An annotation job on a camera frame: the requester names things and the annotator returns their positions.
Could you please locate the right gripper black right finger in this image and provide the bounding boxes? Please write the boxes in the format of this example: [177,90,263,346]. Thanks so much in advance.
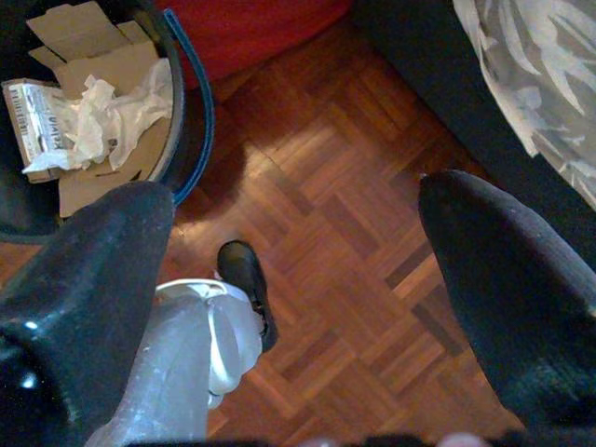
[417,169,596,437]

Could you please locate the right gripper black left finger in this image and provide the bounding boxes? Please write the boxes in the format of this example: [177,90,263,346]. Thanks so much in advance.
[0,181,176,447]

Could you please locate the white paper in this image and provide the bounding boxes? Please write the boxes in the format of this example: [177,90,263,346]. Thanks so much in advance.
[22,59,174,174]

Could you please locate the brown cardboard piece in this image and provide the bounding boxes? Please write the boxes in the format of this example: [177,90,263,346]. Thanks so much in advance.
[27,41,172,220]
[25,2,153,64]

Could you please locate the white printed carton box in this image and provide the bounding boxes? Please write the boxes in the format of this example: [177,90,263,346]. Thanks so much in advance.
[2,78,117,183]

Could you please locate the black bin with blue rim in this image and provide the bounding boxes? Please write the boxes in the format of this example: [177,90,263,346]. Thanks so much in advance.
[0,0,216,243]

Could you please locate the bed with beige floral sheet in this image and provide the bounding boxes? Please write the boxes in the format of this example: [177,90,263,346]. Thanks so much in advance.
[351,0,596,299]

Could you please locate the large red mattress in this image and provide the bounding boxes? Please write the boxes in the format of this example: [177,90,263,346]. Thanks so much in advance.
[156,0,353,89]

